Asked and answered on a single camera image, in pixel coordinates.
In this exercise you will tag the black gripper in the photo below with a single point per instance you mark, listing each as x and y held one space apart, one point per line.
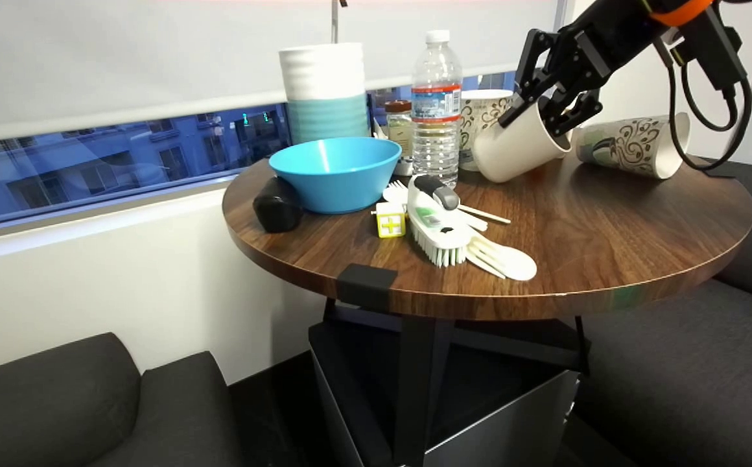
565 73

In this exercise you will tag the patterned paper cup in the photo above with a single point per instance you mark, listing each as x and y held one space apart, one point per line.
636 145

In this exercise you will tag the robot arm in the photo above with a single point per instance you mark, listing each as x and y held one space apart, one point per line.
696 22

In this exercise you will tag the patterned ceramic cup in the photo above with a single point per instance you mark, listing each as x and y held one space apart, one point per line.
482 106

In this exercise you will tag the clear water bottle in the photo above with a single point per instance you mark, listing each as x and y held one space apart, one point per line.
436 109

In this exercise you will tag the wooden chopstick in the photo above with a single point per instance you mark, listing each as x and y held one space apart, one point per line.
487 217

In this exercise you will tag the glass jar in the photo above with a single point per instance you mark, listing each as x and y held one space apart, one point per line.
400 122

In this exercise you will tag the round wooden table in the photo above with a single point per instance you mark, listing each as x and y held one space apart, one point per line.
467 367

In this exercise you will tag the white scrub brush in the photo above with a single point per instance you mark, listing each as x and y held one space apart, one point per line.
436 223

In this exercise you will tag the white plastic spoon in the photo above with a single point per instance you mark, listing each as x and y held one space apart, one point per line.
501 261

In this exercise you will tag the small yellow-green box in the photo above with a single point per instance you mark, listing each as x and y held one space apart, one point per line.
391 221

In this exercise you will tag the white and teal canister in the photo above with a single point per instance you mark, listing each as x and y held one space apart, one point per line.
325 90

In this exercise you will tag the blue plastic bowl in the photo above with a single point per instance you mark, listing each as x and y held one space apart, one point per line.
339 175

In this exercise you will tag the black tape patch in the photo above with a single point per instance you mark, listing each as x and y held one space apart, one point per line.
366 285

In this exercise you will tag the small black object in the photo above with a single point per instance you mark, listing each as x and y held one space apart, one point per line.
279 211

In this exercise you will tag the dark grey sofa by table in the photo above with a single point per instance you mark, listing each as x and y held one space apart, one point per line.
672 381

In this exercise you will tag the white roller blind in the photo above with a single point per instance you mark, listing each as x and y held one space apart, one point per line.
90 62

